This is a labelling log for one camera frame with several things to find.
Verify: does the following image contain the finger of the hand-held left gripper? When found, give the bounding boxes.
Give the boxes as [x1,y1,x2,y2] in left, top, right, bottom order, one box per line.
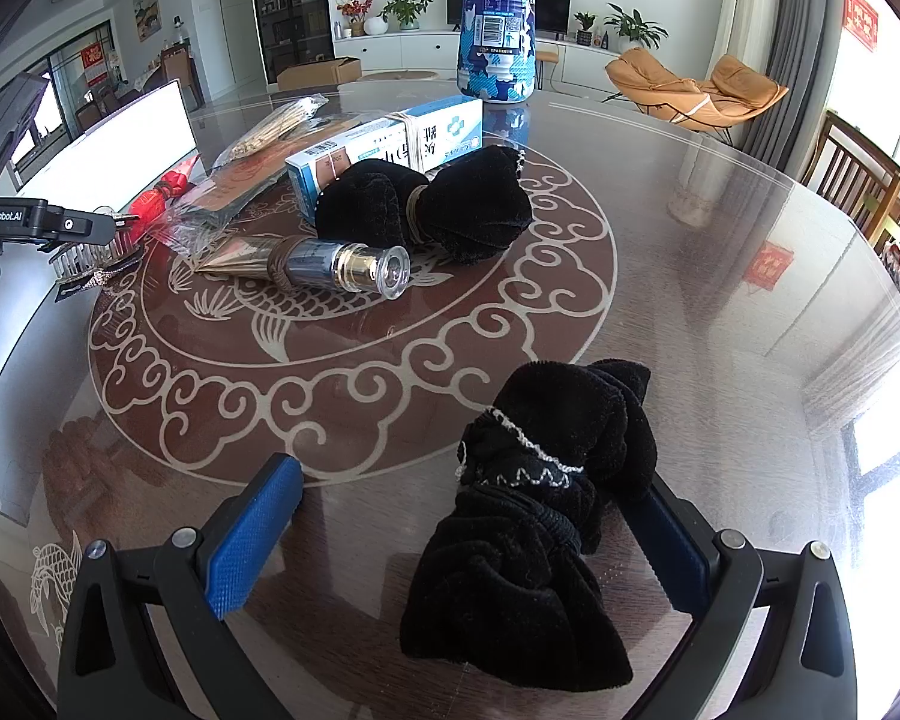
[49,208,142,252]

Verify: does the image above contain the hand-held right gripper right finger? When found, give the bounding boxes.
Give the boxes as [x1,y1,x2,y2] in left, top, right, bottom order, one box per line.
[630,472,860,720]

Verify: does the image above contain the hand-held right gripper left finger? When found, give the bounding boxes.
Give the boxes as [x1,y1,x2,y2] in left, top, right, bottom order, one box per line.
[56,452,305,720]

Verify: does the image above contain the clear hair claw clip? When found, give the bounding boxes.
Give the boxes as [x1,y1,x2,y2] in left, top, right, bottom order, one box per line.
[49,229,147,308]

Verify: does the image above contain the bagged orange phone case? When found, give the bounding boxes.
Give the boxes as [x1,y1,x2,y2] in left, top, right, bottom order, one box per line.
[150,109,361,252]

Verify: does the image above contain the black scrunchie with white stitching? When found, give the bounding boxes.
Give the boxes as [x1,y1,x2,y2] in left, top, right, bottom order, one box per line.
[399,358,659,693]

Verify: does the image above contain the bag of cotton swabs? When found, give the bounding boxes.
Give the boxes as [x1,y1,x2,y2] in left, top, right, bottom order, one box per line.
[214,94,329,166]

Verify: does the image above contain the white blue medicine box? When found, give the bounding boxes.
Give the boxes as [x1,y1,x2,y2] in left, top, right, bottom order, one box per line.
[285,97,485,224]

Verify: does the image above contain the brown patterned glass desktop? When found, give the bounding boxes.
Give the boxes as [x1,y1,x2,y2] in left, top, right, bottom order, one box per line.
[0,67,900,720]

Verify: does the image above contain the red wrapped packet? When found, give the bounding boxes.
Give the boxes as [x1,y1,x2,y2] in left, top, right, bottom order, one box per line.
[127,154,200,222]

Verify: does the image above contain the brown dining chair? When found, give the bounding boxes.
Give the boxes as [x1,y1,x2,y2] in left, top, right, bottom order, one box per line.
[159,45,203,110]

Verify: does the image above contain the cosmetic tube with clear cap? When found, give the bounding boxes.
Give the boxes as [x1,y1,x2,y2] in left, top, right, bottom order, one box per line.
[195,235,412,301]

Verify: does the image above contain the cardboard box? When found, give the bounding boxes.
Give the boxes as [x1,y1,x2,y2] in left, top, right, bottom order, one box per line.
[276,56,362,91]

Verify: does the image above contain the dark glass display cabinet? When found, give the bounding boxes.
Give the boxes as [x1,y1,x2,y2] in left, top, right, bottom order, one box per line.
[249,0,338,83]

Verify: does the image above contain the red flower plant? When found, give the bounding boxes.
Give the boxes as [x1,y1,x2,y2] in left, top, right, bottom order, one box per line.
[336,0,376,37]

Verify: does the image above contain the white television cabinet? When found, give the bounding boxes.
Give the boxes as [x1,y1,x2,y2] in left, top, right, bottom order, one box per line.
[332,30,631,87]

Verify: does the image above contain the green potted plant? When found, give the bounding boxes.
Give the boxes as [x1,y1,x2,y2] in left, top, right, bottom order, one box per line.
[379,0,432,32]

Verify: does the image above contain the black velvet bow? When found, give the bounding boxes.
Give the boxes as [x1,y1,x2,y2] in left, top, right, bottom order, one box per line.
[315,144,533,266]

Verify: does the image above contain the wooden slatted chair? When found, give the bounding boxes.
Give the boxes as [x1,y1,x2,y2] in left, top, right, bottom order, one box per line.
[799,109,900,256]

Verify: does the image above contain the blue camouflage bottle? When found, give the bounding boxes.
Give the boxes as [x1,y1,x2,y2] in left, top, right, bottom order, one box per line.
[457,0,541,102]

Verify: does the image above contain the orange lounge chair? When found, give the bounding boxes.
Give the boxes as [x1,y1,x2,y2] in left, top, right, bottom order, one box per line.
[604,46,790,147]

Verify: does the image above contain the black television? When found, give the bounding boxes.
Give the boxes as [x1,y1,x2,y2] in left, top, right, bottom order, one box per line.
[447,0,573,35]

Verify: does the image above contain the grey curtain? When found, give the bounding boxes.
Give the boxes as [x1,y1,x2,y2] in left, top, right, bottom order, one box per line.
[742,0,848,181]

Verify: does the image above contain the large leafy potted plant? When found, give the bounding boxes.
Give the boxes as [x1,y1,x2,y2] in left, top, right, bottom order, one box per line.
[604,4,668,50]

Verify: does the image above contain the red wall hanging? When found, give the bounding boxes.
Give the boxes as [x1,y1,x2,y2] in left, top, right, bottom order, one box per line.
[842,0,880,53]

